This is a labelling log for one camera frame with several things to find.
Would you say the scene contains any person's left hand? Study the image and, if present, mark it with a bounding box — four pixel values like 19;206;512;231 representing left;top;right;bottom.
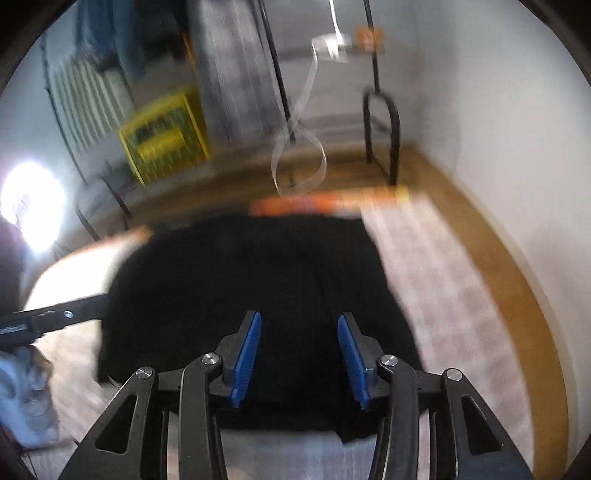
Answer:
0;345;62;449

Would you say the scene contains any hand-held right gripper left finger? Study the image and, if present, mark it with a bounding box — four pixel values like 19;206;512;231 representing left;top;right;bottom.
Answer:
60;310;263;480

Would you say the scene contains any orange printed mat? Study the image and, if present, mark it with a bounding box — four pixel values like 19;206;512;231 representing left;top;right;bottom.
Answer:
248;185;413;219

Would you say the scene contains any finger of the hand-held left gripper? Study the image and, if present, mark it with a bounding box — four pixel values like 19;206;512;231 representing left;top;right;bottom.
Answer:
27;294;112;333

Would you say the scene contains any yellow green patterned box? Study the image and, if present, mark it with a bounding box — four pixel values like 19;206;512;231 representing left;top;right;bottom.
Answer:
119;88;213;186

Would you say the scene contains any grey checked hanging cloth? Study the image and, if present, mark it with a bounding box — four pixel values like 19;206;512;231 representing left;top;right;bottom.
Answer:
189;0;290;140

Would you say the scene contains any white radiator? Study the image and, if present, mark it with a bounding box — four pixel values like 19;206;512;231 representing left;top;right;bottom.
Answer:
48;58;136;151

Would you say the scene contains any large black garment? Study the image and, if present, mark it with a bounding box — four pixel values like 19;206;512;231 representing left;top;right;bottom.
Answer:
97;215;424;445

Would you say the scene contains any teal hanging cloth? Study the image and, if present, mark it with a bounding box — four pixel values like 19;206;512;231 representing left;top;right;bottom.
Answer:
76;0;149;78

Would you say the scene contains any white cable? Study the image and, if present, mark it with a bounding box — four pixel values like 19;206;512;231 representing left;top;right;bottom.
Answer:
271;37;327;195

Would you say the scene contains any bright studio lamp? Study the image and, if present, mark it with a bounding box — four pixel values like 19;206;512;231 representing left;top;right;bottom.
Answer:
0;161;68;256

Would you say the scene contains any black metal clothes rack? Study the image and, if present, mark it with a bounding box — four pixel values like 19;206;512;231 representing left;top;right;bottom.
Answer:
252;0;402;186

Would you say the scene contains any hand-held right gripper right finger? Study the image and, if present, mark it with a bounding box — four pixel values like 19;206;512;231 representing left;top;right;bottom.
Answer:
337;313;534;480

